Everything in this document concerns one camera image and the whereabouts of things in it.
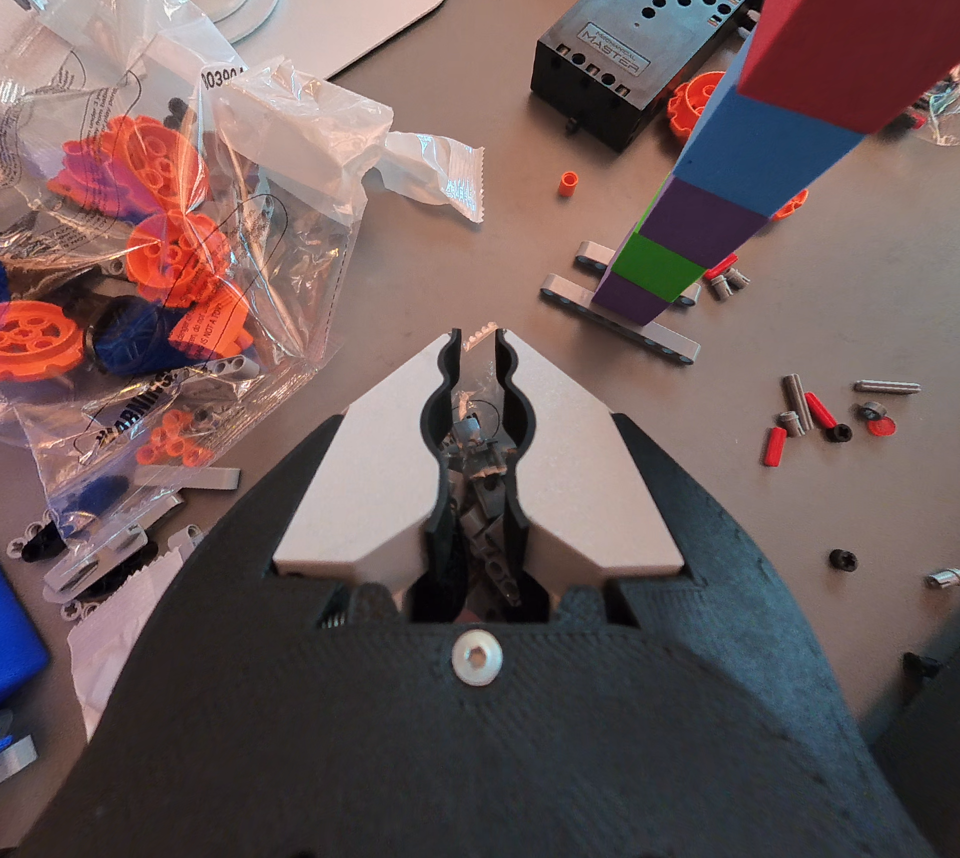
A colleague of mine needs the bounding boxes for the clear bag of grey parts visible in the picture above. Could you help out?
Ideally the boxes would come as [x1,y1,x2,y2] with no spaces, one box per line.
[442,321,529,615]

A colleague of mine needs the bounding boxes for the white plastic pouch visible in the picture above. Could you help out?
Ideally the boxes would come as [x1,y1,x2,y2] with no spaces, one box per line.
[198,54,488,226]

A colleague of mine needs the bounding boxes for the blue foam cube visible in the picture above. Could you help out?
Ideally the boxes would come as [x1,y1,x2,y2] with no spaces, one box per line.
[669,51,872,209]

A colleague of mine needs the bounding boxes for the small clear bag of parts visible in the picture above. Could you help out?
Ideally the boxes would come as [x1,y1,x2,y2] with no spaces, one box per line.
[896,66,960,148]

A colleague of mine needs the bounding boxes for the grey ribbed pin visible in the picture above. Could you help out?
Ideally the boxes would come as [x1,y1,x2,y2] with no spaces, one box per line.
[783,375,813,436]

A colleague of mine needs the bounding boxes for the dark perforated panel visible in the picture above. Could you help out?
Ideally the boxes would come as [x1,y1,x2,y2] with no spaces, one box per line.
[862,618,960,858]

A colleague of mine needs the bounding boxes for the purple foam cube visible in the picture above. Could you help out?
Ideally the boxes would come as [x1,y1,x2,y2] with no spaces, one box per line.
[591,270,673,326]
[636,176,771,269]

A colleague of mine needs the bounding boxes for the green foam cube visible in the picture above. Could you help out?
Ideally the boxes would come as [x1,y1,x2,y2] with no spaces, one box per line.
[608,232,707,305]

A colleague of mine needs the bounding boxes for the light grey flat beam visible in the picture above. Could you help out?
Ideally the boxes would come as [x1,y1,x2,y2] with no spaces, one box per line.
[134,465,242,492]

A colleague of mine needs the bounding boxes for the clear bag of orange gears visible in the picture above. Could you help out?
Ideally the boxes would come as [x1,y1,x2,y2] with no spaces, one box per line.
[0,0,370,606]

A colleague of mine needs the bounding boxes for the orange gear stack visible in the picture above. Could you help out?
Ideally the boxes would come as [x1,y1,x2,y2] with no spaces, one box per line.
[665,69,729,141]

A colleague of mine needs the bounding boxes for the black perforated control box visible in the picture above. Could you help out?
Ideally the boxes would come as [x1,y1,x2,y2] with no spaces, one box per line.
[530,0,774,152]

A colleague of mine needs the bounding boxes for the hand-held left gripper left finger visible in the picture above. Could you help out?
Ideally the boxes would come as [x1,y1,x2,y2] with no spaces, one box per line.
[270,329,465,618]

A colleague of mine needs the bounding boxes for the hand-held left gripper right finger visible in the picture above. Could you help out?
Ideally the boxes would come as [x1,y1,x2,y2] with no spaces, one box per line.
[492,327,686,614]

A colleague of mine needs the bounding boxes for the red foam cube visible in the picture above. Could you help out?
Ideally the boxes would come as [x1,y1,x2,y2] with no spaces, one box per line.
[734,0,960,136]

